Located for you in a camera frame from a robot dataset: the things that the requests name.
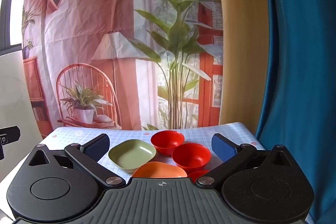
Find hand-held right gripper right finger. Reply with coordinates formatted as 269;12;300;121
195;133;293;186

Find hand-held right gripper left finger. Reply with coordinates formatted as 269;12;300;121
28;133;126;189

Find red bowl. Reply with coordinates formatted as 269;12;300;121
151;131;185;156
172;143;212;171
187;170;210;183

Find green plate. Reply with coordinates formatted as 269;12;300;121
108;139;156;173

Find orange plate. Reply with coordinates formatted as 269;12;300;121
131;162;187;179

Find blue plaid strawberry tablecloth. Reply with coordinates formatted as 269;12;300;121
0;122;319;224

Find grey white panel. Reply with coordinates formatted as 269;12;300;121
0;51;44;182

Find blue curtain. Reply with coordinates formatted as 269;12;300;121
255;0;336;224

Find printed room scene backdrop cloth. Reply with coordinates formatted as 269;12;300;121
22;0;225;139

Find dark window frame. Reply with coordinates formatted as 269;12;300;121
0;0;20;52

